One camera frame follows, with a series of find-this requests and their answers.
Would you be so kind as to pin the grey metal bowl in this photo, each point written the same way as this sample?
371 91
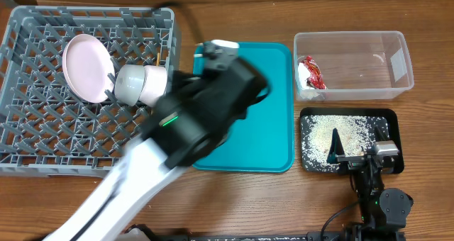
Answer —
129 84

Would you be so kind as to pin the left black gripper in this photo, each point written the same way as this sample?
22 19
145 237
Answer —
179 83

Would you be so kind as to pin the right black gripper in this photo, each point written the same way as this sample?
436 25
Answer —
335 154

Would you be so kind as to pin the grey plastic dish rack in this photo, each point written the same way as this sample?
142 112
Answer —
46 129

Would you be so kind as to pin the teal serving tray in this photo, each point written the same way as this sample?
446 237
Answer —
264 141

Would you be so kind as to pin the white rice grains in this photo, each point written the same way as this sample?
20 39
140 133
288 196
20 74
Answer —
356 135

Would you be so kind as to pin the large white round plate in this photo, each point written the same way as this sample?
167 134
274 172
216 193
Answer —
154 85

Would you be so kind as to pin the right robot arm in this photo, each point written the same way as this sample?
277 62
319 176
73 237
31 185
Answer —
383 211

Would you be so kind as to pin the white napkin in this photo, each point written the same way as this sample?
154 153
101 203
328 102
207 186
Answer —
306 91

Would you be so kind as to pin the black rectangular tray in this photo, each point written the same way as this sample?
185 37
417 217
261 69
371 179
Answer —
390 115

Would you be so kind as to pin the wooden chopstick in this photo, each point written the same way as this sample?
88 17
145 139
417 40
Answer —
157 62

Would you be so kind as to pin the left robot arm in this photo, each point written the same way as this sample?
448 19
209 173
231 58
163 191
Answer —
185 126

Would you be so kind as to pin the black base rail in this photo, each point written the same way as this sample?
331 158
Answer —
143 232

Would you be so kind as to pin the red snack wrapper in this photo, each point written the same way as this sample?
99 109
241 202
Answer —
315 79

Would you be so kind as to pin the clear plastic bin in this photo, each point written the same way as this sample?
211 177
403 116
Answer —
357 65

